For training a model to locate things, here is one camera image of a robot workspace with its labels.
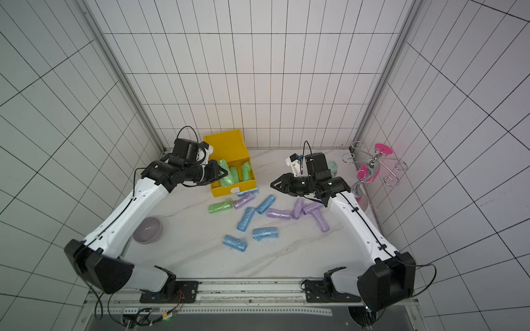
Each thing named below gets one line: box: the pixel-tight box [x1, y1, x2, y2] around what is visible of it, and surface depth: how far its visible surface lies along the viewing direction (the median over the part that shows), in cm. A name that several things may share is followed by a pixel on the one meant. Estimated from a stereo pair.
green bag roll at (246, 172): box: [240, 161, 252, 182], surface depth 89 cm
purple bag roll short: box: [301, 202, 325, 216], surface depth 94 cm
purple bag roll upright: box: [291, 197, 303, 220], surface depth 94 cm
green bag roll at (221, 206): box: [208, 199, 234, 214], surface depth 94 cm
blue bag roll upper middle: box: [255, 194, 277, 215], surface depth 97 cm
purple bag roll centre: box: [266, 208, 292, 220], surface depth 92 cm
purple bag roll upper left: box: [233, 192, 255, 210], surface depth 98 cm
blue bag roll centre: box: [236, 206, 255, 233], surface depth 91 cm
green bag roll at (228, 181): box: [217, 159, 234, 188], surface depth 75 cm
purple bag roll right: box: [311, 208, 330, 233], surface depth 91 cm
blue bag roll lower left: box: [222, 234, 248, 252], surface depth 84 cm
